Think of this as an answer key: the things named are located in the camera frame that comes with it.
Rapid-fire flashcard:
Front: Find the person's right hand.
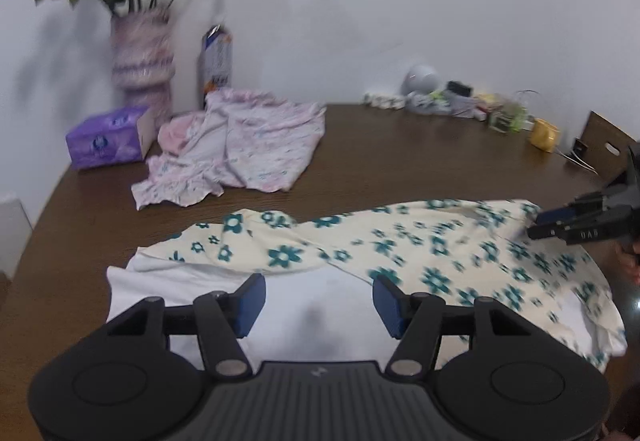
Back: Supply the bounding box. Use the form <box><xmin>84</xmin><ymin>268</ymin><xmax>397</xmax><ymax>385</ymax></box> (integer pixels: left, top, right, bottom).
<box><xmin>616</xmin><ymin>238</ymin><xmax>640</xmax><ymax>286</ymax></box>

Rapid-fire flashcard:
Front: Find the plain pink cloth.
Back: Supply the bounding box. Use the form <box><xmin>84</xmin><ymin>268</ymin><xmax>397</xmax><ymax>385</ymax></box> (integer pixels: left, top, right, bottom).
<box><xmin>157</xmin><ymin>114</ymin><xmax>206</xmax><ymax>157</ymax></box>

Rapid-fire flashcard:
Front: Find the tea bottle with white label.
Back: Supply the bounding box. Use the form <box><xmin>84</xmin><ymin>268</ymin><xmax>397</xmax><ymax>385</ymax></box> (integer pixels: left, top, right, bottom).
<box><xmin>200</xmin><ymin>24</ymin><xmax>234</xmax><ymax>109</ymax></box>

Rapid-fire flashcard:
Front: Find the white power strip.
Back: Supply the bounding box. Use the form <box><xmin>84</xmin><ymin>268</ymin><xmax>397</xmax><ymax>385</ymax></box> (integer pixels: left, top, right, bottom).
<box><xmin>363</xmin><ymin>91</ymin><xmax>406</xmax><ymax>111</ymax></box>

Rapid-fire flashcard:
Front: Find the pink floral garment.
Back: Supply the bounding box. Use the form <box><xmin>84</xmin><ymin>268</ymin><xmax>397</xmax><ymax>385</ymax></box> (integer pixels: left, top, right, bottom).
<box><xmin>131</xmin><ymin>88</ymin><xmax>328</xmax><ymax>211</ymax></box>

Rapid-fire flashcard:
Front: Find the purple tissue pack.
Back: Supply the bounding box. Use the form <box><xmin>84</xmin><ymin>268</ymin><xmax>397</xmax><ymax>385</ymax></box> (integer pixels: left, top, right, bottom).
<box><xmin>65</xmin><ymin>105</ymin><xmax>157</xmax><ymax>171</ymax></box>

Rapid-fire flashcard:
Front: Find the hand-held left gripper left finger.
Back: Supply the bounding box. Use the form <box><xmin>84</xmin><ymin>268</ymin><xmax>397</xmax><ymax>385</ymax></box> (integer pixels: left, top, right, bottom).
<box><xmin>107</xmin><ymin>272</ymin><xmax>267</xmax><ymax>378</ymax></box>

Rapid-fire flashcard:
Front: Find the cream dress with green flowers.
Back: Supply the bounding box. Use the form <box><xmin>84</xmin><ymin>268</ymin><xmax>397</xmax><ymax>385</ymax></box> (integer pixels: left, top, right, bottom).
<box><xmin>106</xmin><ymin>198</ymin><xmax>628</xmax><ymax>372</ymax></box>

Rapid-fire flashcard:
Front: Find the white charging cable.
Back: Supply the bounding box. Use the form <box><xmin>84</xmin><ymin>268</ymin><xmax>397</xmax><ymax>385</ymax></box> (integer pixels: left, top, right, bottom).
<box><xmin>515</xmin><ymin>88</ymin><xmax>601</xmax><ymax>173</ymax></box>

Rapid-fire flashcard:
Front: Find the pink purple textured vase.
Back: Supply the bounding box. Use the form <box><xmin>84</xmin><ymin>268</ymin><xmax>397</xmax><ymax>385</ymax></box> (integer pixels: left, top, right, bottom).
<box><xmin>110</xmin><ymin>8</ymin><xmax>176</xmax><ymax>127</ymax></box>

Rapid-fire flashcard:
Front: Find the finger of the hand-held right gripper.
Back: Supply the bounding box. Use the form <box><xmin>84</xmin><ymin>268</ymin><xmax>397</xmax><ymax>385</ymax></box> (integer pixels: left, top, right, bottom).
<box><xmin>526</xmin><ymin>221</ymin><xmax>568</xmax><ymax>245</ymax></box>
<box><xmin>535</xmin><ymin>191</ymin><xmax>608</xmax><ymax>227</ymax></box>

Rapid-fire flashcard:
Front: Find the clear glass cup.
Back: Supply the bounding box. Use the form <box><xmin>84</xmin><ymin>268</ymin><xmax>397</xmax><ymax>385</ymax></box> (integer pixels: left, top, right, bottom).
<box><xmin>487</xmin><ymin>104</ymin><xmax>528</xmax><ymax>134</ymax></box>

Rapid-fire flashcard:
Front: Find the yellow mug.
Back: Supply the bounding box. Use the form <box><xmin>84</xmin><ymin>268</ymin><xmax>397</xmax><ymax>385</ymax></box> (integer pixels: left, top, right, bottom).
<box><xmin>529</xmin><ymin>118</ymin><xmax>562</xmax><ymax>153</ymax></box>

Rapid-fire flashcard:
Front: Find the white robot figurine speaker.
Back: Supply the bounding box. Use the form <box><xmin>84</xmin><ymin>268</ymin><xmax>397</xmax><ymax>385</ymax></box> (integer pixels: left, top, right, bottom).
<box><xmin>402</xmin><ymin>65</ymin><xmax>443</xmax><ymax>114</ymax></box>

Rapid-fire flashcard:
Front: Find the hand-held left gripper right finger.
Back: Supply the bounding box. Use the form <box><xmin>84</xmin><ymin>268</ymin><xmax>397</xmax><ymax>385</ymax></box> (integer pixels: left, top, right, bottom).
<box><xmin>372</xmin><ymin>273</ymin><xmax>531</xmax><ymax>377</ymax></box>

